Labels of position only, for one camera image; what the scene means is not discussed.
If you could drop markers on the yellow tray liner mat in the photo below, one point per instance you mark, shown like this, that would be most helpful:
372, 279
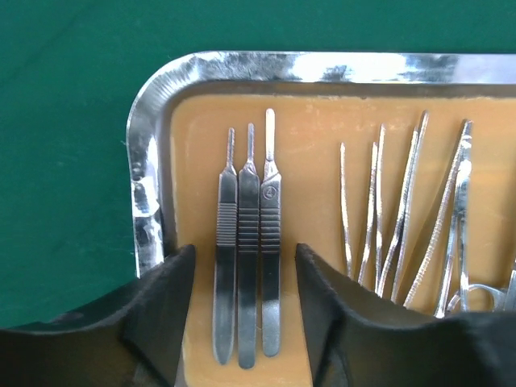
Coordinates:
321, 142

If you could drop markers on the dark green surgical cloth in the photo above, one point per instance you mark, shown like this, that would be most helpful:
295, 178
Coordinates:
69, 73

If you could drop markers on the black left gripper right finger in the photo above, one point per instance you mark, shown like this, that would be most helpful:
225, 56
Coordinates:
355, 338

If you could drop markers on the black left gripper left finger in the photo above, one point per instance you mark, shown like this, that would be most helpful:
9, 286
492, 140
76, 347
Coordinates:
131, 336

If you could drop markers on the steel hemostat clamp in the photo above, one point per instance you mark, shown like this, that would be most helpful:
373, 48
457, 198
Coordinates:
498, 298

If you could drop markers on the steel instrument tray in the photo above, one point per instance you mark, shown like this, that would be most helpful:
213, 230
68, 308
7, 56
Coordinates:
363, 74

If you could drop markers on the steel scalpel handle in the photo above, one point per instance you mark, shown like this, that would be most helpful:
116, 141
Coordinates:
270, 242
248, 249
223, 324

